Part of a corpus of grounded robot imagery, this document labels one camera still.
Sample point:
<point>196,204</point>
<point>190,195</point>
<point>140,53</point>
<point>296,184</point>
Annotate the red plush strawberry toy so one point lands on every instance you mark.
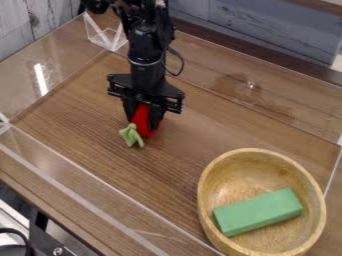
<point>138,130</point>

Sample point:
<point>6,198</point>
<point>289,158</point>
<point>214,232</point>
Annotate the wooden bowl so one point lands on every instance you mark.
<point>240,175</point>

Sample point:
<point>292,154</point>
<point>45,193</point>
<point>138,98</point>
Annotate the clear acrylic corner bracket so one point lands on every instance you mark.
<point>109,38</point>

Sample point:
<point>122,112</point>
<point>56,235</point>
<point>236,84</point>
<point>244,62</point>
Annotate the green rectangular block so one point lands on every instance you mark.
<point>257,212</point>

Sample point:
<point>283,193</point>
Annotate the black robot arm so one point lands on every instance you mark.
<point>149,29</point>

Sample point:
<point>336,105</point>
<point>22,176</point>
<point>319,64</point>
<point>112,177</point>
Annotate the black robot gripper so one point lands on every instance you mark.
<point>145,86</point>

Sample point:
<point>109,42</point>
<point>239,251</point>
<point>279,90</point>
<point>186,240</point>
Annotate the black metal table frame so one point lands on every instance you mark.
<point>43,243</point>

